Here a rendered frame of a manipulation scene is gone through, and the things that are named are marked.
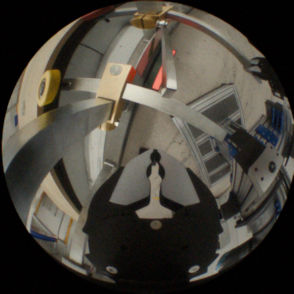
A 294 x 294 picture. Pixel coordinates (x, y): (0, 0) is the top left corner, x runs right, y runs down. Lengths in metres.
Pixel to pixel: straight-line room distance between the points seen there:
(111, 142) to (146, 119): 0.71
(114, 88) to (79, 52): 0.25
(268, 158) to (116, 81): 0.39
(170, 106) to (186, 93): 0.88
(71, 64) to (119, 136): 0.32
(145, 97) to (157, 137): 0.94
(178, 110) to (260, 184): 0.25
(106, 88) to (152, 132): 0.94
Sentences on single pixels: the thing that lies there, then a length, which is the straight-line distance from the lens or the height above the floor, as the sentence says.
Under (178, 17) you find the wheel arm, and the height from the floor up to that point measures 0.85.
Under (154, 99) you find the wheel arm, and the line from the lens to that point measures 0.18.
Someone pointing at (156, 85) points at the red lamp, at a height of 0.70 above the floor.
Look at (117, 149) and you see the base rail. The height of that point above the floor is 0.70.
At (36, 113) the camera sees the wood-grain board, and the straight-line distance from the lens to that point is 0.29.
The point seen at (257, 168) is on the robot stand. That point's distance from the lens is 0.28.
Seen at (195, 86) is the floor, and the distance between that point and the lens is 1.11.
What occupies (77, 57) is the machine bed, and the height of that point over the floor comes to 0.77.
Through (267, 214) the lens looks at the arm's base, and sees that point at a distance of 0.41.
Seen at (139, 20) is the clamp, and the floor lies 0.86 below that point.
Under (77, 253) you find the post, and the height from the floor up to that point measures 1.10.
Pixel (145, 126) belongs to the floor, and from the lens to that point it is 1.05.
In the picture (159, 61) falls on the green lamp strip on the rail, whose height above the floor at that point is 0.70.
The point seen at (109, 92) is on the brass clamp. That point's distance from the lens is 0.18.
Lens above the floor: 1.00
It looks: 60 degrees down
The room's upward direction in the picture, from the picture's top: 175 degrees counter-clockwise
